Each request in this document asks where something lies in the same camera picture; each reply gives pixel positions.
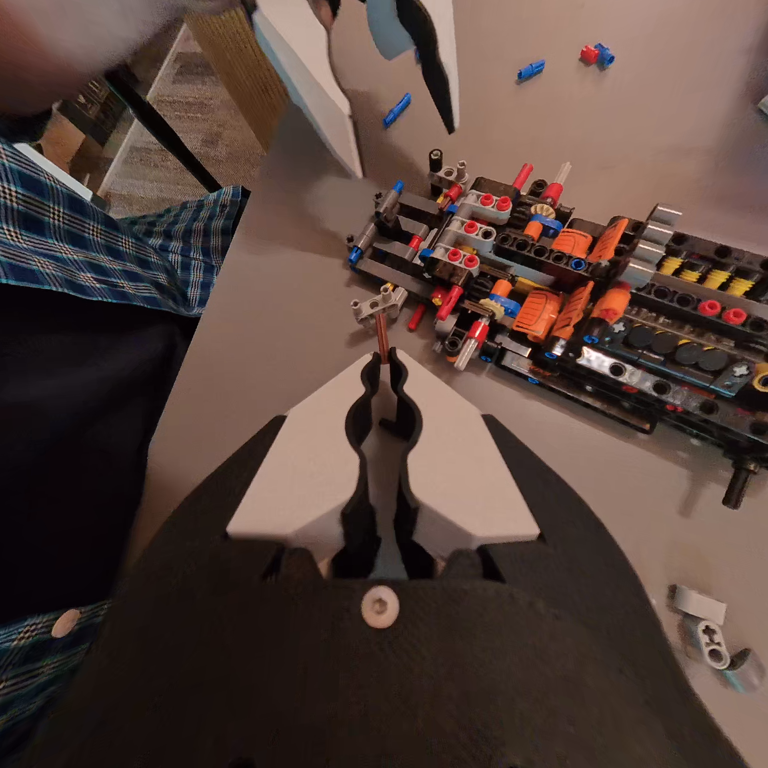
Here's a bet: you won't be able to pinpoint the tan woven panel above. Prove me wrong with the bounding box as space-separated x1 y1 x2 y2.
186 6 292 154

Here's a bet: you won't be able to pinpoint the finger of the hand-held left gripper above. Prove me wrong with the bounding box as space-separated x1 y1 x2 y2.
251 0 365 179
365 0 461 135

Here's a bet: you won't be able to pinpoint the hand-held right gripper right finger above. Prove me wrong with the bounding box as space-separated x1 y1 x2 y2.
379 348 541 580

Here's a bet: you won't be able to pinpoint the grey round lego connector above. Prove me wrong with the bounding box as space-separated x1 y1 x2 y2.
696 621 732 670

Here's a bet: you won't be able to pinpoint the lego car chassis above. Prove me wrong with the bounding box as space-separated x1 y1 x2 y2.
345 147 768 511

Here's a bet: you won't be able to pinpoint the person in plaid shirt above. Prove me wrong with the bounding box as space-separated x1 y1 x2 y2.
0 114 250 768

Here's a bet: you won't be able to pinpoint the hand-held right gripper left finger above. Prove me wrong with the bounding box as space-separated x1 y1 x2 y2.
227 353 385 580

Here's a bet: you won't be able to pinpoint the dark pants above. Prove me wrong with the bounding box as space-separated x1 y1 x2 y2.
0 282 202 628

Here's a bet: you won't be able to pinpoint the black table leg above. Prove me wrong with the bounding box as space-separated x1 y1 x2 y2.
105 69 224 194

